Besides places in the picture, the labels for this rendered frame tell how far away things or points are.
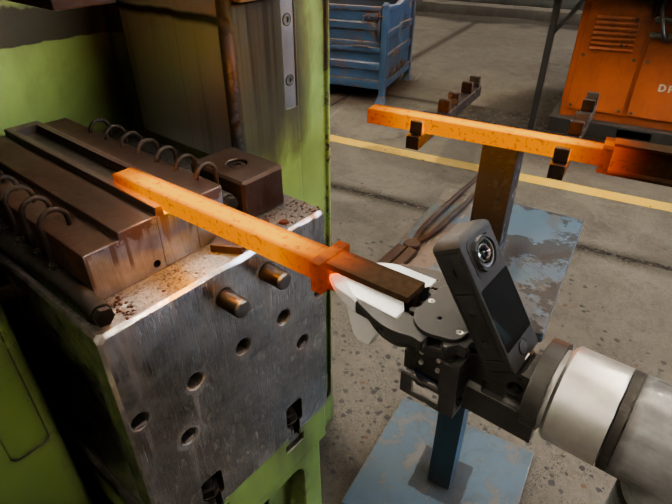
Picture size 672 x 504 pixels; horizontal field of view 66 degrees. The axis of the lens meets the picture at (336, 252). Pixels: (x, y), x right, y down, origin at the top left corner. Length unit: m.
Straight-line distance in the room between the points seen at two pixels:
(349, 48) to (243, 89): 3.41
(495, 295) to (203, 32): 0.67
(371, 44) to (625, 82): 1.75
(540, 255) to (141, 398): 0.72
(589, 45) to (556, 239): 2.87
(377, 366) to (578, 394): 1.45
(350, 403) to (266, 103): 1.05
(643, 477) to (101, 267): 0.55
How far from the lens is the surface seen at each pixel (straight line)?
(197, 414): 0.80
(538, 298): 0.93
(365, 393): 1.73
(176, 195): 0.66
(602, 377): 0.41
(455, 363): 0.42
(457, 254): 0.37
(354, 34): 4.27
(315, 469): 1.24
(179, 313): 0.67
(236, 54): 0.89
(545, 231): 1.12
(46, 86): 1.11
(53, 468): 1.00
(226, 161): 0.82
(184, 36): 0.96
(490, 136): 0.80
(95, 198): 0.74
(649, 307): 2.38
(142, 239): 0.67
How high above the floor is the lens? 1.31
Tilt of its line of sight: 34 degrees down
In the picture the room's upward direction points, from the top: straight up
